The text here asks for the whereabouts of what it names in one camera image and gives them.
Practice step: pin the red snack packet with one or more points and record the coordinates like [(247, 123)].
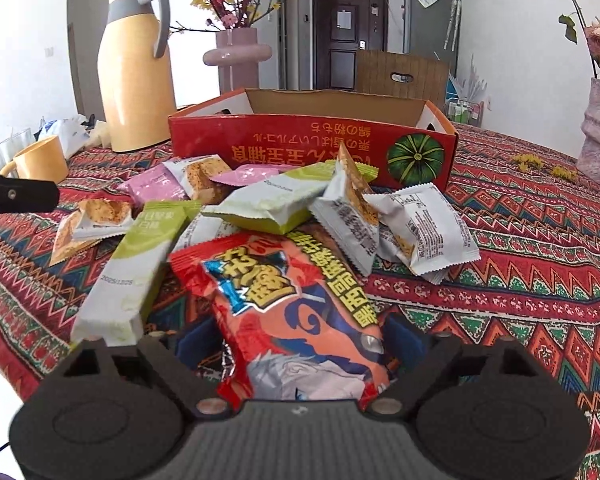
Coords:
[(290, 310)]

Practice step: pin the green and white bar packet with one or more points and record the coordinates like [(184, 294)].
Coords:
[(265, 200), (130, 270)]

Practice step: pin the plain white snack packet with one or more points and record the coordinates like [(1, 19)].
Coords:
[(202, 232)]

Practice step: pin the yellow cup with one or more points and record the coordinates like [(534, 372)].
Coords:
[(42, 160)]

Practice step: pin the red cardboard box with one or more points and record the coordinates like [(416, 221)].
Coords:
[(305, 145)]

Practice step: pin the brown chair back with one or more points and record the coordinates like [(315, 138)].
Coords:
[(375, 75)]

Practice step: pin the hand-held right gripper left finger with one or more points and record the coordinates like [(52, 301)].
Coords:
[(180, 345)]

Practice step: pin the white plastic bag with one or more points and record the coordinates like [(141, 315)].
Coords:
[(67, 132)]

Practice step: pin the pink snack packet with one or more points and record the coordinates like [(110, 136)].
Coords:
[(245, 177), (150, 185)]

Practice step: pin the grey refrigerator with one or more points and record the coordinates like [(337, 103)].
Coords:
[(430, 25)]

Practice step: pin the yellow thermos jug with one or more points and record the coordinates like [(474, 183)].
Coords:
[(135, 85)]

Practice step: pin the fallen yellow petals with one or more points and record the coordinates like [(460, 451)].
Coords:
[(562, 172)]

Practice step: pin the clear glass cup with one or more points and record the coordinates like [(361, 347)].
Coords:
[(10, 145)]

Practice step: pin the pink glass vase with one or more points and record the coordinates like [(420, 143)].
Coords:
[(237, 70)]

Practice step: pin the white folded umbrella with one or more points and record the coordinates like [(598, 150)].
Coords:
[(450, 25)]

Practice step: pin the beige bag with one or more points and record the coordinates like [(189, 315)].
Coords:
[(97, 135)]

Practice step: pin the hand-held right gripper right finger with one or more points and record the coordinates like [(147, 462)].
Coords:
[(415, 345)]

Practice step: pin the dark brown door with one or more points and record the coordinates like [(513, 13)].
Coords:
[(347, 60)]

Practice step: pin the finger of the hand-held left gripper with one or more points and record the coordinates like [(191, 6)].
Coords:
[(20, 195)]

